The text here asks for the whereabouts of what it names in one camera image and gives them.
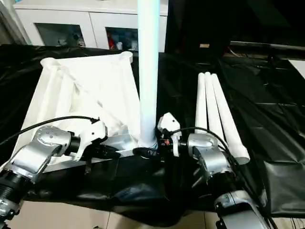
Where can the grey curtain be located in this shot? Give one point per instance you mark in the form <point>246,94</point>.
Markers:
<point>10,21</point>

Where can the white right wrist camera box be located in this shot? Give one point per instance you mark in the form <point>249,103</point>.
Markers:
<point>168,125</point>

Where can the white plastic table top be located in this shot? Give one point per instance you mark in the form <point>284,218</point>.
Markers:
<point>81,90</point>

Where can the black metal rail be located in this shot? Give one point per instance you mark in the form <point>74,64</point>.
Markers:
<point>267,46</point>

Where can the white plastic table leg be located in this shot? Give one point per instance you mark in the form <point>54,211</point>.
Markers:
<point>201,105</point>
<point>228,119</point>
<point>214,109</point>
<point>148,71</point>

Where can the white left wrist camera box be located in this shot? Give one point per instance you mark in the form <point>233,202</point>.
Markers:
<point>93,132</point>

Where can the white flat board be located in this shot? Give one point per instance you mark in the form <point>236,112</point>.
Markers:
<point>299,67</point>

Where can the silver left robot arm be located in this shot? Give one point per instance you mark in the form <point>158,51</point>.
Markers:
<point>33,152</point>

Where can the white cabinet with glass doors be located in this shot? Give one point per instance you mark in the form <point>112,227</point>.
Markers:
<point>90,16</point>

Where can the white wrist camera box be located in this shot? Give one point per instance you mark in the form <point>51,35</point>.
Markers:
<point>93,132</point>
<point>168,125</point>

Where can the black mat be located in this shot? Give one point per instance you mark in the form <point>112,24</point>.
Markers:
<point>181,81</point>

